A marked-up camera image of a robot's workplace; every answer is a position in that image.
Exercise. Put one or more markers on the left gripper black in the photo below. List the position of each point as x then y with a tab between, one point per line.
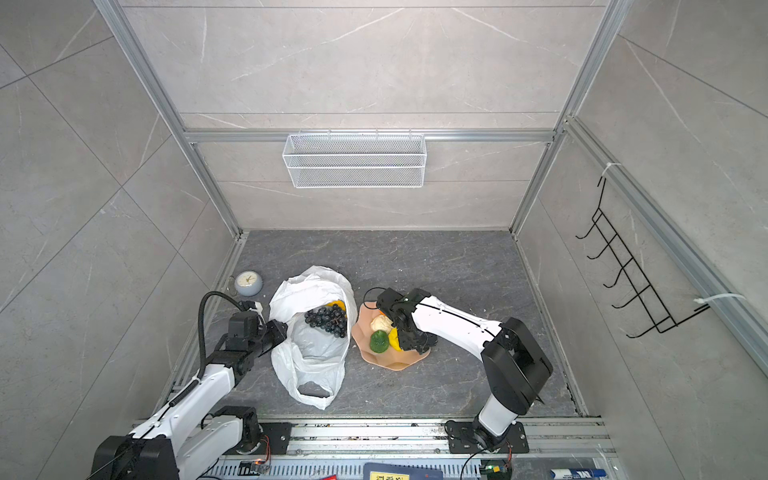
278	333

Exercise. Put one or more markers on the beige fake fruit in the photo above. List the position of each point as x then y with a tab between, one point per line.
381	323

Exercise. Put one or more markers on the pink scalloped plate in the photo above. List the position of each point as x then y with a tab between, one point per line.
391	359

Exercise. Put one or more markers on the dark fake grape bunch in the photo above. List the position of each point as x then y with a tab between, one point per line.
327	319

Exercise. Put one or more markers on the white plastic bag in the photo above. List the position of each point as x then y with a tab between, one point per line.
310	363

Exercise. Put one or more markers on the green circuit board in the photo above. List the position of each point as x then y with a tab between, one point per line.
495	470

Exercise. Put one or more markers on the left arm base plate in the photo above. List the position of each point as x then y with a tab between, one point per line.
272	439

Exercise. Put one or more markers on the yellow fake banana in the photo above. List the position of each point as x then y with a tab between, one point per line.
337	305

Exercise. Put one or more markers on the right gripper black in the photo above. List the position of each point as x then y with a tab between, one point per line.
428	341

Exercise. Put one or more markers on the white wire mesh basket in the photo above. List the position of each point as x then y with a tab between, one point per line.
355	160

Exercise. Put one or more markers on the small white round clock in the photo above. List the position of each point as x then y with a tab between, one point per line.
248	283

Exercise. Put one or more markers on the blue yellow box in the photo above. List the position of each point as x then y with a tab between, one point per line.
380	471

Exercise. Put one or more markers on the black wire hook rack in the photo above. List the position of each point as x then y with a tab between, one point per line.
631	273

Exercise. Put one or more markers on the yellow fake lemon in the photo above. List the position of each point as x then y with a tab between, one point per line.
393	339

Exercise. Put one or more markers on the smooth green fake fruit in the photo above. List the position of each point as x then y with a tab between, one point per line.
379	342

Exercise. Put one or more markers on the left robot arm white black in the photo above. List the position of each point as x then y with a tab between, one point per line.
188	434

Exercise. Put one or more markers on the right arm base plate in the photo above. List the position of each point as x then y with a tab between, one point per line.
471	438

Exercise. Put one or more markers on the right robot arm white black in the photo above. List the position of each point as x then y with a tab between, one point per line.
515	365

